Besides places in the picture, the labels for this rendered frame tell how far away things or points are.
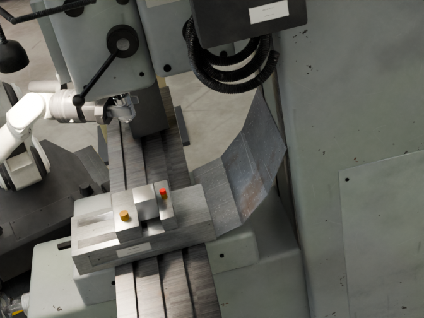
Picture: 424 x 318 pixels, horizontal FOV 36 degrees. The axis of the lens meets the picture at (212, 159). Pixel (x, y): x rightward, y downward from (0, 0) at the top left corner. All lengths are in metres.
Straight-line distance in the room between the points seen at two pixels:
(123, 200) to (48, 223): 0.82
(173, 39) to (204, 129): 2.30
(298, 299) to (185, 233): 0.52
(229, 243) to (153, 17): 0.66
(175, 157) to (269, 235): 0.36
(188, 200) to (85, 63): 0.44
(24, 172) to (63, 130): 1.60
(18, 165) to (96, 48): 1.10
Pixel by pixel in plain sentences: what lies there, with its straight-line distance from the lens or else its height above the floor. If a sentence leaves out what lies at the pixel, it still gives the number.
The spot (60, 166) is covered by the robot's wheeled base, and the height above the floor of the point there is 0.57.
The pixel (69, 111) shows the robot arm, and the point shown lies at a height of 1.25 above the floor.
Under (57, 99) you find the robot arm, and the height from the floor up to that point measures 1.27.
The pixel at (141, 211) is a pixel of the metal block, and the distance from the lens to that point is 1.58.
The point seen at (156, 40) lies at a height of 1.44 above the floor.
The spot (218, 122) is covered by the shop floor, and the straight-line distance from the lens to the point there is 3.74.
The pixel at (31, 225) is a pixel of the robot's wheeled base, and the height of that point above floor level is 0.59.
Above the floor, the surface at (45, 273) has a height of 0.74.
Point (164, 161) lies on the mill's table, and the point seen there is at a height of 0.94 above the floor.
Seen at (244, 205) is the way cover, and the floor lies 0.91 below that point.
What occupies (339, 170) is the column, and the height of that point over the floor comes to 1.05.
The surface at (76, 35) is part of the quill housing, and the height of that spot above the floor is 1.49.
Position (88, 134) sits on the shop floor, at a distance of 3.97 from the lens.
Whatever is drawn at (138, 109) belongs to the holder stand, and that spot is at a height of 1.04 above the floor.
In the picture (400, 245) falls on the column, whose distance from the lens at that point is 1.83.
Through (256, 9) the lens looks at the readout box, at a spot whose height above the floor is 1.57.
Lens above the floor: 2.05
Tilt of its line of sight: 36 degrees down
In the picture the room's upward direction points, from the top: 13 degrees counter-clockwise
